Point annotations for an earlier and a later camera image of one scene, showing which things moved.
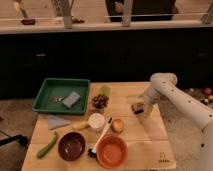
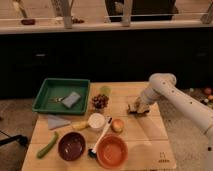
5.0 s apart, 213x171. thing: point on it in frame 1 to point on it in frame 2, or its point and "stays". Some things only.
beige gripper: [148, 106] to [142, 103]
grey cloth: [54, 121] stays
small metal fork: [57, 99] stays
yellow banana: [80, 126] stays
